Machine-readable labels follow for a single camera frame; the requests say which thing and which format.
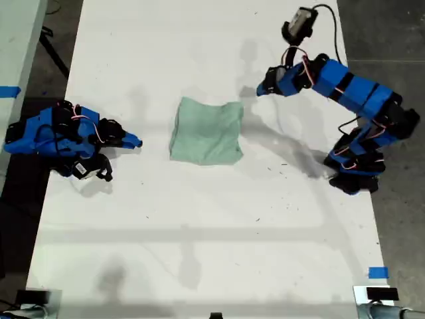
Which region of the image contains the pale green T-shirt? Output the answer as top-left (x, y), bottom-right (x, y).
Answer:
top-left (168, 96), bottom-right (245, 166)

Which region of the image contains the black stand leg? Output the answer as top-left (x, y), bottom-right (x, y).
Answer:
top-left (39, 28), bottom-right (70, 79)

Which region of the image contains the long blue tape strip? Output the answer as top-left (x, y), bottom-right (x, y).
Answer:
top-left (0, 85), bottom-right (21, 98)

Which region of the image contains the pale side table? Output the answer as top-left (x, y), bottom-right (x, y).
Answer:
top-left (0, 0), bottom-right (49, 195)

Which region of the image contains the small black box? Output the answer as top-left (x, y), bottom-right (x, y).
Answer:
top-left (15, 290), bottom-right (50, 305)
top-left (366, 287), bottom-right (399, 302)

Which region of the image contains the grey blue object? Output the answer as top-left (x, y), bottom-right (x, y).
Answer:
top-left (357, 302), bottom-right (425, 319)
top-left (0, 304), bottom-right (50, 319)

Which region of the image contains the short blue tape strip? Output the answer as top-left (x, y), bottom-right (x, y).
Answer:
top-left (368, 266), bottom-right (389, 279)

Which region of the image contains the white plate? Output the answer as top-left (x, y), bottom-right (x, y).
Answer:
top-left (353, 284), bottom-right (396, 306)

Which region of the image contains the black camera stalk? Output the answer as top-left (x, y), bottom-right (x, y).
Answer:
top-left (284, 43), bottom-right (301, 69)

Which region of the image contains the black camera box, ring mount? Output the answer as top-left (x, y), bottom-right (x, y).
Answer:
top-left (71, 155), bottom-right (114, 183)

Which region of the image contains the black camera box, grey face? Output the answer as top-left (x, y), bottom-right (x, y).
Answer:
top-left (281, 7), bottom-right (319, 46)

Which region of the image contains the black camera cable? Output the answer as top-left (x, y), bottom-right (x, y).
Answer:
top-left (311, 3), bottom-right (343, 62)

